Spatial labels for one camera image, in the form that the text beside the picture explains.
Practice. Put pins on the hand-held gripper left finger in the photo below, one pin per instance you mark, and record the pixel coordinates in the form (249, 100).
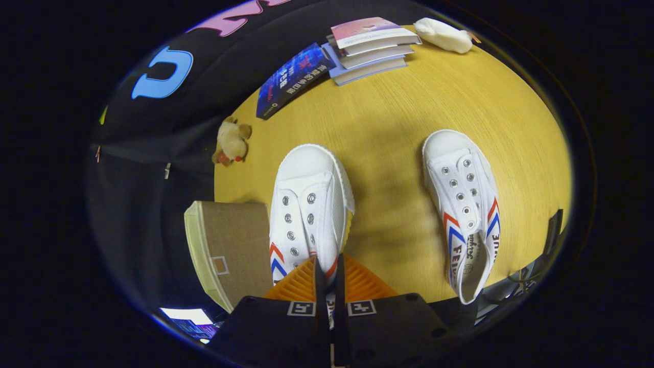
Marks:
(321, 317)

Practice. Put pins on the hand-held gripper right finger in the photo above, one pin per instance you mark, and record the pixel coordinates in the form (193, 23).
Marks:
(341, 317)

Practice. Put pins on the white canvas shoe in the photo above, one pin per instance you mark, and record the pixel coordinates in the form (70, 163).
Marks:
(311, 204)
(460, 168)

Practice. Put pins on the lit computer screen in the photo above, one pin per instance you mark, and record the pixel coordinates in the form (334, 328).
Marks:
(189, 319)

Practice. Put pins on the beige plush dog toy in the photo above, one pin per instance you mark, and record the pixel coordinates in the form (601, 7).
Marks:
(232, 140)

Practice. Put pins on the black plastic panel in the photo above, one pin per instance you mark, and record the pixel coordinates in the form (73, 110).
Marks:
(555, 232)

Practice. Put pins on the dark blue book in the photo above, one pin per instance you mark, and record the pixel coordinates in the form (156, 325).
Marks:
(294, 79)

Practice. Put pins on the light blue cover book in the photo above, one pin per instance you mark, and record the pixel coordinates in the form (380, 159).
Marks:
(370, 70)

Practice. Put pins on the white paperback book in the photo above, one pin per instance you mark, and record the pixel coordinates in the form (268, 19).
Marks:
(378, 55)

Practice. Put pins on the white plush toy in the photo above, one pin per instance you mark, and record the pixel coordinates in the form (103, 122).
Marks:
(442, 35)

